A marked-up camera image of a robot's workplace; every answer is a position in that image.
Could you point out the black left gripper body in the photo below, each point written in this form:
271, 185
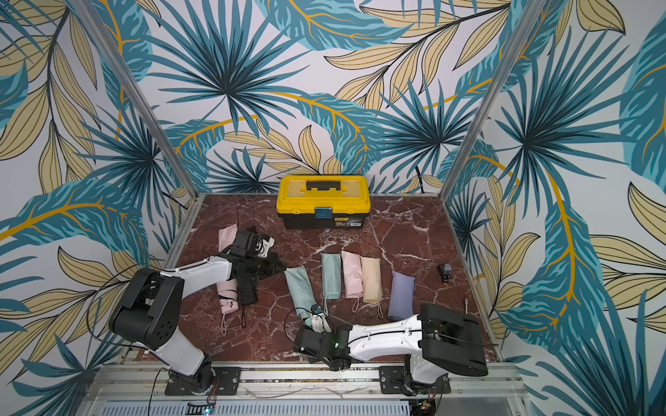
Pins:
249, 256

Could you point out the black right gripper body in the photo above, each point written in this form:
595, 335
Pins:
308, 342

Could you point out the black sleeved umbrella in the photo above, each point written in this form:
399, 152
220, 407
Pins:
247, 290

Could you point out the mint sleeved umbrella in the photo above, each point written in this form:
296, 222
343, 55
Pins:
332, 276
301, 292

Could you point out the pink umbrella sleeve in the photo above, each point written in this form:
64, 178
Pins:
226, 236

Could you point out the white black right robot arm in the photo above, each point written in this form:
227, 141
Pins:
435, 342

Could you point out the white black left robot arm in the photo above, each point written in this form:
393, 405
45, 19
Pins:
149, 311

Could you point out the yellow black toolbox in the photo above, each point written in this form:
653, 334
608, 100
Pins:
323, 202

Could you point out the lavender sleeved umbrella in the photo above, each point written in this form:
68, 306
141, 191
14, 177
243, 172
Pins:
402, 297

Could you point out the pink sleeved umbrella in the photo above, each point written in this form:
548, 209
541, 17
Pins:
352, 274

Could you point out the beige sleeved umbrella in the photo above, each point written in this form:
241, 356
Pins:
372, 280

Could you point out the small black electrical part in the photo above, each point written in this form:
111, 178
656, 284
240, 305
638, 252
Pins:
445, 271

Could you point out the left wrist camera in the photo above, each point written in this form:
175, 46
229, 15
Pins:
264, 244

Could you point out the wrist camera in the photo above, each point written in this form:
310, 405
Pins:
264, 244
318, 320

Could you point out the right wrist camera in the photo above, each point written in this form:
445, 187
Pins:
318, 320

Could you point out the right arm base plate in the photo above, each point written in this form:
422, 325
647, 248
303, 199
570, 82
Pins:
396, 380

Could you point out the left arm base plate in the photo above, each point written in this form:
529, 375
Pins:
222, 381

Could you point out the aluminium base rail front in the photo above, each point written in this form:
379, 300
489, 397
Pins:
299, 388

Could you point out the aluminium frame rail left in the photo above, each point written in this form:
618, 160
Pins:
93, 24

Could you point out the aluminium frame rail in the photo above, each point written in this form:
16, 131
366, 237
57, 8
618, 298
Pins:
505, 65
93, 24

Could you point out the aluminium frame rail right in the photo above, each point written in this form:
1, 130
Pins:
505, 65

